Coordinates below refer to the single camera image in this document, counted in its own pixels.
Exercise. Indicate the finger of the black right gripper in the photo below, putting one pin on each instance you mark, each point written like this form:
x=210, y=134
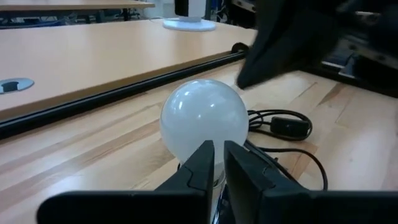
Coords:
x=280, y=53

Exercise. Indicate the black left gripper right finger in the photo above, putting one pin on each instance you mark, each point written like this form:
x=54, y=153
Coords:
x=280, y=207

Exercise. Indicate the beige wooden desk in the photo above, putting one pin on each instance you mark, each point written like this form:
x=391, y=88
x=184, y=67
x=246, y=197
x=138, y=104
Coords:
x=93, y=56
x=77, y=4

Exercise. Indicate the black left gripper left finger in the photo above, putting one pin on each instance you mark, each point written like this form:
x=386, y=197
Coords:
x=180, y=207

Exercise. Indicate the white frosted lightbulb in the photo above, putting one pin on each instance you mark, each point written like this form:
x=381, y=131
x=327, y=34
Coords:
x=202, y=118

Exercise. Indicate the white round lamp base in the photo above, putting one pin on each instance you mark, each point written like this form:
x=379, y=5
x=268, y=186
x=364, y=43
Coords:
x=189, y=25

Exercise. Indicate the black aluminium table frame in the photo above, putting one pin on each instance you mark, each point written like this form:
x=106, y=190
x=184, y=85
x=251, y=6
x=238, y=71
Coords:
x=93, y=99

